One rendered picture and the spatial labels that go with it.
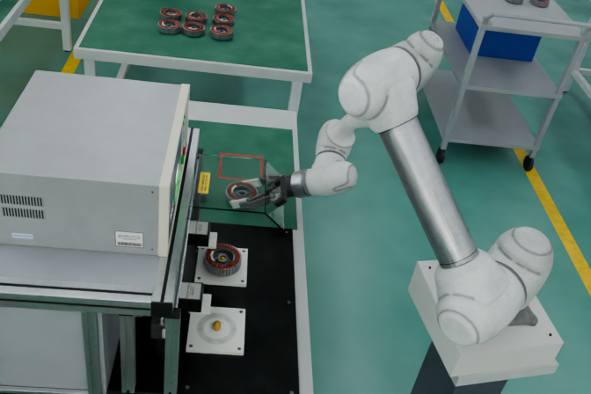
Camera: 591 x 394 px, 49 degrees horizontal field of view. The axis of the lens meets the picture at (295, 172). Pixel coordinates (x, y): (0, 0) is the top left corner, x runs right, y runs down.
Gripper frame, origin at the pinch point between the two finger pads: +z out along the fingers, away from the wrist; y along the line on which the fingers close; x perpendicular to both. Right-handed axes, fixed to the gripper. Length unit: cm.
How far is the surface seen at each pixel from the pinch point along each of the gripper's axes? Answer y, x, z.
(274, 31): 138, 12, 26
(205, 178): -32.9, 26.5, -12.6
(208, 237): -37.6, 10.0, -7.6
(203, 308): -61, 5, -14
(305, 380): -63, -22, -33
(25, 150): -71, 62, -1
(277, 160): 27.9, -4.4, -3.2
